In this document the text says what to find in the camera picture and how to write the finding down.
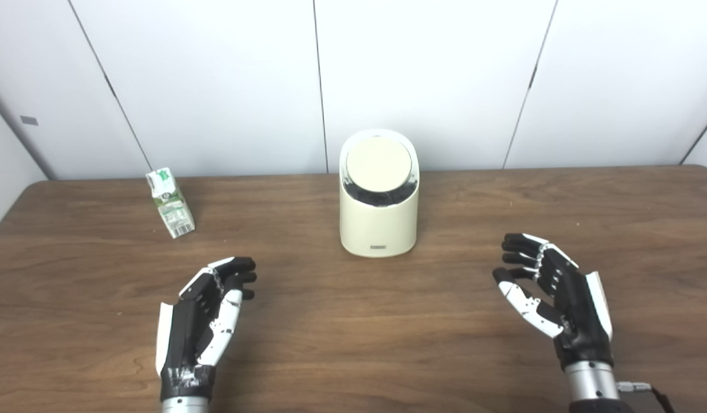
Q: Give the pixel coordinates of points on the cream-colored round bin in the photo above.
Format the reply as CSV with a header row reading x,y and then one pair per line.
x,y
379,226

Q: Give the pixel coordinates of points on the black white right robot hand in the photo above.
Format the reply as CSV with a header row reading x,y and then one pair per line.
x,y
579,312

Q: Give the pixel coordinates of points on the cream round bin lid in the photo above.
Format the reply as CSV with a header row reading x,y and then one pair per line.
x,y
379,162

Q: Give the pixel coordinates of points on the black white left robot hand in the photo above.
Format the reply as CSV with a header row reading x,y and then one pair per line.
x,y
184,332

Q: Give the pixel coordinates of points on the green white milk carton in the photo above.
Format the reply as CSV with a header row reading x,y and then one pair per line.
x,y
172,209

